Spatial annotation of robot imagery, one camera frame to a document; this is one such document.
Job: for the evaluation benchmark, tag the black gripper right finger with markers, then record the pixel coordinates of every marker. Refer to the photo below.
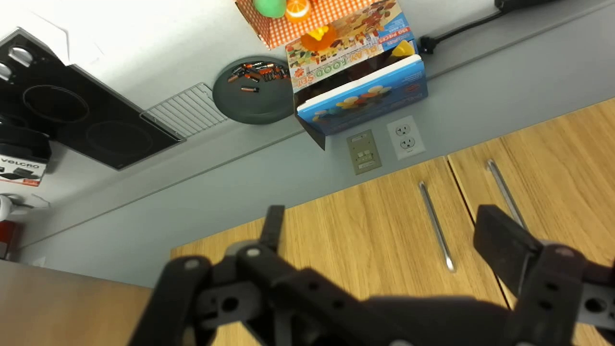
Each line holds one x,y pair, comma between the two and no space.
506,247

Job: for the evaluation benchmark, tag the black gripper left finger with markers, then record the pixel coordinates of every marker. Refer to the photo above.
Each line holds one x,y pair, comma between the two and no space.
273,228

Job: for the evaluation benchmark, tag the wooden cupboard door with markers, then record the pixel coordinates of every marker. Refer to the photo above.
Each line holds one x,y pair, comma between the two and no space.
358,244
569,167

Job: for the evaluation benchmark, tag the round grey plate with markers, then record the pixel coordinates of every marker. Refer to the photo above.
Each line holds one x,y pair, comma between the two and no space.
256,107

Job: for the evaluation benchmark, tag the grey ribbed drying mat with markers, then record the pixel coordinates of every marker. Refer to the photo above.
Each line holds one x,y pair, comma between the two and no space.
185,113

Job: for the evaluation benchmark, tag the colourful play food box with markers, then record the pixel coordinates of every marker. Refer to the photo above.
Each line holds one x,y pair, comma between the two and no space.
358,103

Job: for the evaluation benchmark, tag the small red brown pieces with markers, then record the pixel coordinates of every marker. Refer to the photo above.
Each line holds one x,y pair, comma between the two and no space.
256,74

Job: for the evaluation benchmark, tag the red orange toy food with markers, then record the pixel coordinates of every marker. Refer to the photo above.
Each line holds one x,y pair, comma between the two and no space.
318,40

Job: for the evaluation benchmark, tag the black glass cooktop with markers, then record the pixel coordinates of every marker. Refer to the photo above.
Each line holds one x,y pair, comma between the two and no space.
83,122

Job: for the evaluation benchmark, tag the round orange toy fruit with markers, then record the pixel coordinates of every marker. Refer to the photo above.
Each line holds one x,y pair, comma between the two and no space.
298,11

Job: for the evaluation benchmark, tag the green toy fruit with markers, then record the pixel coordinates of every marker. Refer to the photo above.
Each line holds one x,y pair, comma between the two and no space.
269,9

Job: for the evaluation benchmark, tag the wooden cabinet panel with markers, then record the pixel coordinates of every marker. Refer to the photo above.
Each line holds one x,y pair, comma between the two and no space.
64,309

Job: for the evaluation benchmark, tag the white red labelled box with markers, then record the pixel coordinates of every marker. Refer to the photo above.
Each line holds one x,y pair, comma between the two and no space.
22,172

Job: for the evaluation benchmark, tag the beige wall switch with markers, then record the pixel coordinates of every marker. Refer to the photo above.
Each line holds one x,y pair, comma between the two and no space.
364,153

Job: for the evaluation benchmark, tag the white wall outlet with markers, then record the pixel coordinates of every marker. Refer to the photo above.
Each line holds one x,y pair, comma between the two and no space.
406,138

